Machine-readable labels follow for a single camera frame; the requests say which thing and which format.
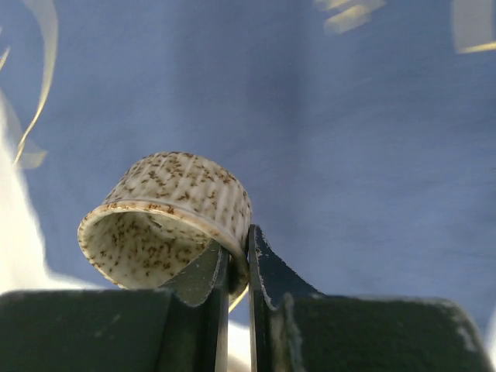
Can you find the blue fish placemat cloth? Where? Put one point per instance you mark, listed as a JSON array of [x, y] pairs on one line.
[[363, 131]]

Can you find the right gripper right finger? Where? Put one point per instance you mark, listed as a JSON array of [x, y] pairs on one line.
[[294, 327]]

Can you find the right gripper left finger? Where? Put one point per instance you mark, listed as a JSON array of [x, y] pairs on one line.
[[181, 326]]

